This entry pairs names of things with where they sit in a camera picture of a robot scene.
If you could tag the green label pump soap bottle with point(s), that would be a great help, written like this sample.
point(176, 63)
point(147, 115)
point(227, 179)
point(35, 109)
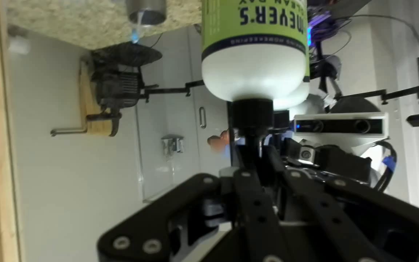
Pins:
point(253, 48)

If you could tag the grey metal cup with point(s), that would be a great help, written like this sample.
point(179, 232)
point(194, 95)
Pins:
point(144, 9)

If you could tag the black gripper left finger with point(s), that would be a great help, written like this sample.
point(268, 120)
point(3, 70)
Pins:
point(253, 219)

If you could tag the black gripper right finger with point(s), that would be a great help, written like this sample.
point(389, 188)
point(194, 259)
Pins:
point(326, 213)

